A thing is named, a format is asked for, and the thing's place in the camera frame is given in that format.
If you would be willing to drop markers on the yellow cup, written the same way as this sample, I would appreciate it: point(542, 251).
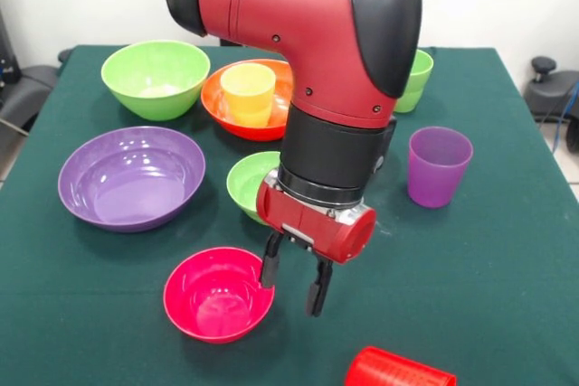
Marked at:
point(248, 96)

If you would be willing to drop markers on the green cup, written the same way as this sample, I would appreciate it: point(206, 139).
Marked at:
point(418, 83)

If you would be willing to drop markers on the large purple bowl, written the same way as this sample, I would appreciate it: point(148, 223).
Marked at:
point(131, 187)

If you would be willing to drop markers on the pink bowl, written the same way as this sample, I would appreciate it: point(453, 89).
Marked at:
point(203, 304)

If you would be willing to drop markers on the purple cup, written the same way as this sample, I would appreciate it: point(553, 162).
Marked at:
point(436, 173)

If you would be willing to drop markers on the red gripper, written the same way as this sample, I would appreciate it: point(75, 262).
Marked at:
point(316, 232)

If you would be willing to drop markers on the dark green tablecloth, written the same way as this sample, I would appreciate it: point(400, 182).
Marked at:
point(452, 268)

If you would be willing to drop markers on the large green bowl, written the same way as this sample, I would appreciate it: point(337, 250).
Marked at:
point(156, 87)

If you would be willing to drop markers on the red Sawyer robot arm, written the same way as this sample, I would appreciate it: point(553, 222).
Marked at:
point(316, 42)

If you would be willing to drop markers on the red cup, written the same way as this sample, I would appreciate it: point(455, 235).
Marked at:
point(398, 370)

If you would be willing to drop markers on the black pedestal leg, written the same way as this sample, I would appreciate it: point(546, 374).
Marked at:
point(547, 92)
point(27, 92)

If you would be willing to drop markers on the large orange-red bowl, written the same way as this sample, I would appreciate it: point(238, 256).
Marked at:
point(212, 106)

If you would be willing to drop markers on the small green bowl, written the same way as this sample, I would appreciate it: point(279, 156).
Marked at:
point(244, 187)

